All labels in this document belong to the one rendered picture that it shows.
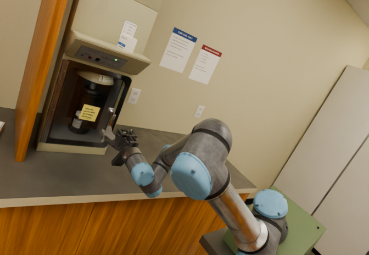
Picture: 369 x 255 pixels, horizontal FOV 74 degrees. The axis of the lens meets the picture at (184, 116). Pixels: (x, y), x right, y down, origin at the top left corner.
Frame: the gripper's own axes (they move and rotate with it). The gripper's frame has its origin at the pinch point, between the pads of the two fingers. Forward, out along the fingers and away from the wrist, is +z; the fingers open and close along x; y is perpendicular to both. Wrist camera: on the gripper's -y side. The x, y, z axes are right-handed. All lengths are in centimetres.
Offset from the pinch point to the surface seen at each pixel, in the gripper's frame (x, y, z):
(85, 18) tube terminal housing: 22.5, 42.3, 12.5
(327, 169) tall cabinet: -284, -19, 6
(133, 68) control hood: -1.0, 29.8, 6.7
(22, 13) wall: 40, 30, 56
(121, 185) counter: -6.8, -20.5, -11.9
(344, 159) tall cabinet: -284, 2, -2
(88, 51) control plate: 20.0, 31.6, 4.9
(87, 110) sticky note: 10.9, 3.9, 11.3
